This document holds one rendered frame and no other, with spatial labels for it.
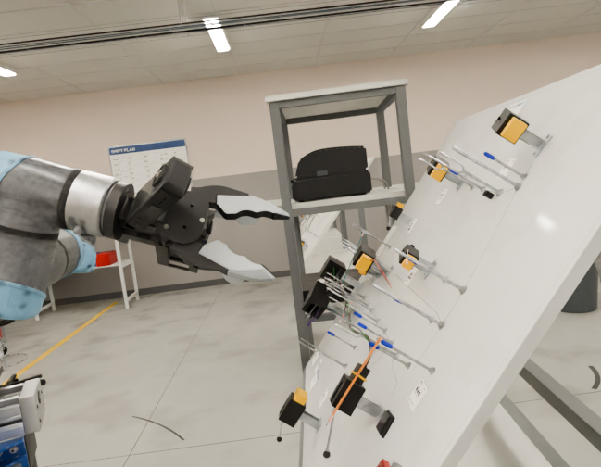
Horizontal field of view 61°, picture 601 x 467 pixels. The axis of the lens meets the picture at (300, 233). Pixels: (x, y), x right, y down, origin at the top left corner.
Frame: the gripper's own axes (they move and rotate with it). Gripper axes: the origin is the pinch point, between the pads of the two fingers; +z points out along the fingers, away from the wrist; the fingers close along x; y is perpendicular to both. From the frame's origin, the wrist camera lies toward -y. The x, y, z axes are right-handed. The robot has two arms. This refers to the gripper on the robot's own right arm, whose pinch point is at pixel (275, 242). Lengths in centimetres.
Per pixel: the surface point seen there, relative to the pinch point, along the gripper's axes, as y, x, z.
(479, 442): 80, 1, 67
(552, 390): 54, -8, 71
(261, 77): 549, -564, -71
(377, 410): 38.8, 8.2, 26.2
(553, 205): 2.6, -18.7, 38.8
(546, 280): -0.2, -4.2, 35.2
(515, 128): 7, -36, 35
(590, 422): 41, 1, 70
